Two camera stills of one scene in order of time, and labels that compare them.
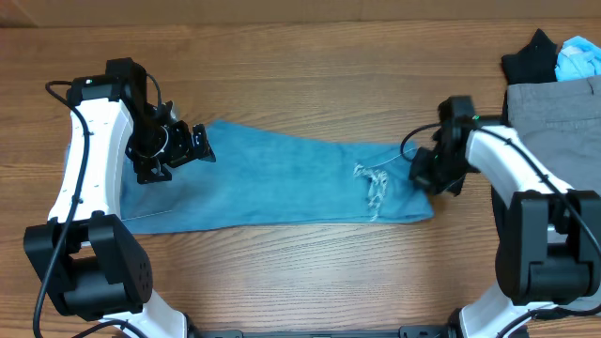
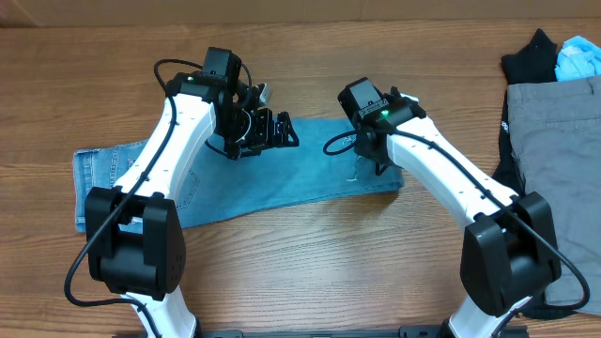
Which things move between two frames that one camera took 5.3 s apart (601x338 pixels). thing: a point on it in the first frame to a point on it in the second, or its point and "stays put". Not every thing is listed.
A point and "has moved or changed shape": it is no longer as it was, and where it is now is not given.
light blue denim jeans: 270,174 has moved or changed shape
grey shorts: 561,122 stays put
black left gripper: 183,150 to 263,137
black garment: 533,61 stays put
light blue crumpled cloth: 578,59 stays put
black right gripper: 423,171 to 371,153
